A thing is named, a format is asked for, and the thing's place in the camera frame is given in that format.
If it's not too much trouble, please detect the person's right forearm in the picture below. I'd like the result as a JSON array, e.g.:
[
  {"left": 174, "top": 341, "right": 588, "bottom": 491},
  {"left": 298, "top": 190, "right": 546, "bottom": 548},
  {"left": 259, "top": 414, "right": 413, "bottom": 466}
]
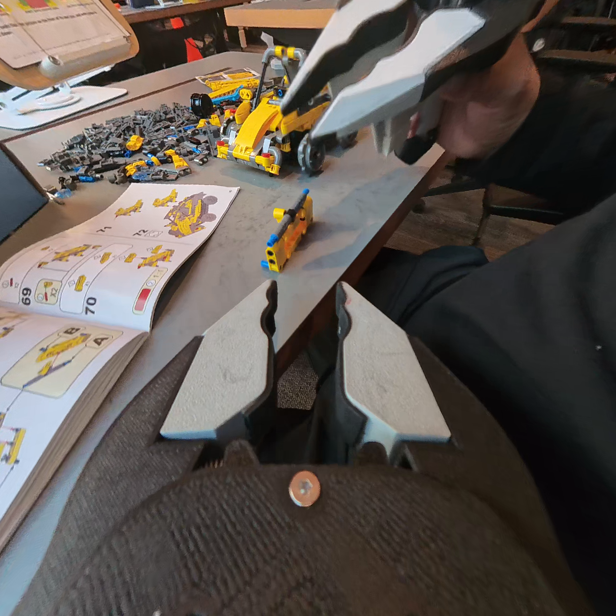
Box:
[{"left": 522, "top": 19, "right": 616, "bottom": 188}]

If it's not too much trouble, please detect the wooden framed document stand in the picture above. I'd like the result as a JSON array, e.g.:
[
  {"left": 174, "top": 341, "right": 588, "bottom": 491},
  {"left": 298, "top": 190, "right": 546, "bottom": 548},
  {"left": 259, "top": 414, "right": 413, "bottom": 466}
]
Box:
[{"left": 0, "top": 0, "right": 140, "bottom": 131}]

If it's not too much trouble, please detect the open instruction booklet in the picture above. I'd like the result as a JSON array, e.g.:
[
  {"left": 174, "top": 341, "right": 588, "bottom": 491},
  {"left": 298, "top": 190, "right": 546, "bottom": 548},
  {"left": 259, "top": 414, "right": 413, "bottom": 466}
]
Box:
[{"left": 0, "top": 184, "right": 240, "bottom": 549}]

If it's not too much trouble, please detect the pile of grey toy parts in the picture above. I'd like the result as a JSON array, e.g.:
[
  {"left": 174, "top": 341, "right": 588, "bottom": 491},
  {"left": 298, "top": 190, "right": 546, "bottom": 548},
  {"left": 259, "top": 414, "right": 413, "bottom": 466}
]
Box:
[{"left": 38, "top": 103, "right": 222, "bottom": 200}]

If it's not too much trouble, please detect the black office chair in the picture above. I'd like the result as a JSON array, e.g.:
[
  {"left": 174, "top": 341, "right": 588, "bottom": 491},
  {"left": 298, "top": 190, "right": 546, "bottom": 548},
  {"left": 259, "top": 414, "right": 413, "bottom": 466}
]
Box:
[{"left": 414, "top": 164, "right": 569, "bottom": 246}]

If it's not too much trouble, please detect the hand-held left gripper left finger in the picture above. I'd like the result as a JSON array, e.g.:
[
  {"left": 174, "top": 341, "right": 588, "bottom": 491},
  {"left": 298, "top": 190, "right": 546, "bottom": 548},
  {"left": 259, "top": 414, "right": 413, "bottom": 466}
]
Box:
[{"left": 159, "top": 280, "right": 279, "bottom": 442}]

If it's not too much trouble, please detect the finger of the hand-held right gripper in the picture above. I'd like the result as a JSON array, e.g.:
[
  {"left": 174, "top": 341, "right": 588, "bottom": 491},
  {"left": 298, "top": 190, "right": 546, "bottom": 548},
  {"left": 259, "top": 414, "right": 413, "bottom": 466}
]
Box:
[
  {"left": 280, "top": 0, "right": 420, "bottom": 116},
  {"left": 307, "top": 7, "right": 487, "bottom": 146}
]

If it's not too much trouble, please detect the wooden table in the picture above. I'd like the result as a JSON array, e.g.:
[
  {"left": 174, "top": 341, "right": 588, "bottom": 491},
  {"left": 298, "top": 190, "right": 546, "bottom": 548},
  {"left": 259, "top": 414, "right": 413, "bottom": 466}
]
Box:
[{"left": 224, "top": 0, "right": 338, "bottom": 30}]

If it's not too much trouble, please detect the blue cardboard box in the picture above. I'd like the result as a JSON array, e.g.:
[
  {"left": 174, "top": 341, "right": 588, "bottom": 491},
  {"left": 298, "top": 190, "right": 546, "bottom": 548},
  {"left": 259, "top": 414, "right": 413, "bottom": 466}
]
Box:
[{"left": 0, "top": 144, "right": 49, "bottom": 244}]

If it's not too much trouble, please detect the grey desk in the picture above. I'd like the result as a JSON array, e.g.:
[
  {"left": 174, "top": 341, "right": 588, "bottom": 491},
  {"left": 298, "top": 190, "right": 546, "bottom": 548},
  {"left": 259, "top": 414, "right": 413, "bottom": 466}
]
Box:
[{"left": 0, "top": 50, "right": 446, "bottom": 616}]

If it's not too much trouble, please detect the yellow toy panel block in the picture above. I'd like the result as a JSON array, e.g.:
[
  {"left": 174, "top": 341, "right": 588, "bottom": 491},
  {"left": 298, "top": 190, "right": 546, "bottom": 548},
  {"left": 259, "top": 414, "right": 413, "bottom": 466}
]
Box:
[{"left": 261, "top": 195, "right": 314, "bottom": 271}]

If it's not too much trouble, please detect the person's right hand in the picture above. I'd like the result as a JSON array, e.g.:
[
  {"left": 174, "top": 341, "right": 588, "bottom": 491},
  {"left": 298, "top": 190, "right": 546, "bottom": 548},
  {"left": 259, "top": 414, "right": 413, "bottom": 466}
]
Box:
[{"left": 434, "top": 31, "right": 542, "bottom": 160}]

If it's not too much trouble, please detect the yellow toy vehicle model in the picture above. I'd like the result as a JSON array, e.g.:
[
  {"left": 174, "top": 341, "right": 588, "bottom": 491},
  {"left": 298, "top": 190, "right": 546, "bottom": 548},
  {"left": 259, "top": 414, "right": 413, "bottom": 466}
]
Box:
[{"left": 212, "top": 46, "right": 359, "bottom": 176}]

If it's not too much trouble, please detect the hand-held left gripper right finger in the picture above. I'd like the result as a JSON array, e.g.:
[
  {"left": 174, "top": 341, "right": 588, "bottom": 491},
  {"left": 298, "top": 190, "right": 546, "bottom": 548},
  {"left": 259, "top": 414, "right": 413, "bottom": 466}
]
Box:
[{"left": 335, "top": 281, "right": 453, "bottom": 465}]

